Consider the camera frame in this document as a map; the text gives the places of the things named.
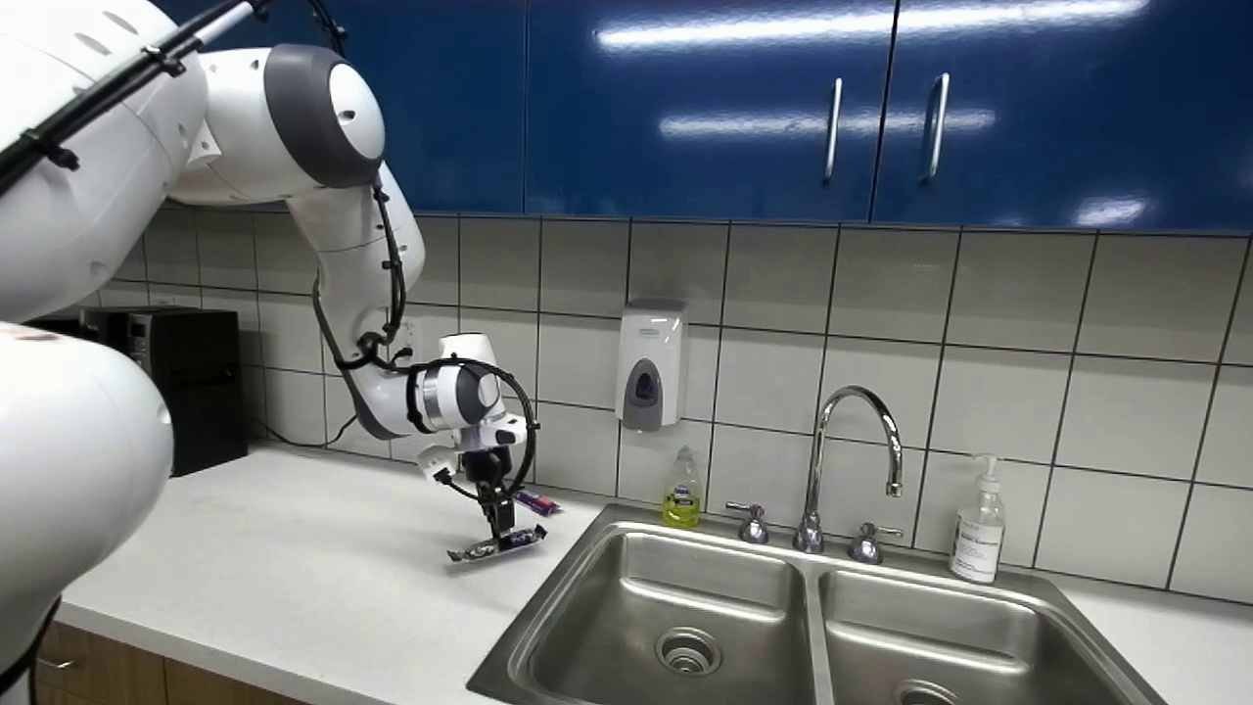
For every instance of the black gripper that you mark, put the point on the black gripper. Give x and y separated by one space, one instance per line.
491 470

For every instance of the black marker pen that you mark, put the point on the black marker pen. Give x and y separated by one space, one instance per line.
503 548

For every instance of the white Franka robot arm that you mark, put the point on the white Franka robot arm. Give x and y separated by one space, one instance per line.
79 454

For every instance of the stainless steel double sink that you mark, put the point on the stainless steel double sink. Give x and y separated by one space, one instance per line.
679 599

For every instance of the purple marker pen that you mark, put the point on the purple marker pen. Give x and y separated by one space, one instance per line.
542 503

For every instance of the yellow dish soap bottle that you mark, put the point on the yellow dish soap bottle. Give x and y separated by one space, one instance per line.
682 503

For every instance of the chrome faucet knob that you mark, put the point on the chrome faucet knob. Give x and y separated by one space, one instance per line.
869 547
752 528

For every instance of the chrome gooseneck faucet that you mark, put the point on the chrome gooseneck faucet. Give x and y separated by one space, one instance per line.
814 483

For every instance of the black coffee maker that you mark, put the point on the black coffee maker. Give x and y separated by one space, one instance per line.
203 394

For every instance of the wooden base cabinet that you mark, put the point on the wooden base cabinet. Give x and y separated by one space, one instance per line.
119 670

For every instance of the blue cabinet door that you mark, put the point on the blue cabinet door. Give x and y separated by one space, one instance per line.
456 103
730 158
1111 119

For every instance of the clear pump soap bottle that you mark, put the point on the clear pump soap bottle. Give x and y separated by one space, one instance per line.
976 533

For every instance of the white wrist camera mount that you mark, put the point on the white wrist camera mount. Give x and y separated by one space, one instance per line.
507 432

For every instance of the white wall soap dispenser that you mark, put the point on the white wall soap dispenser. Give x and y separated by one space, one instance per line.
649 366

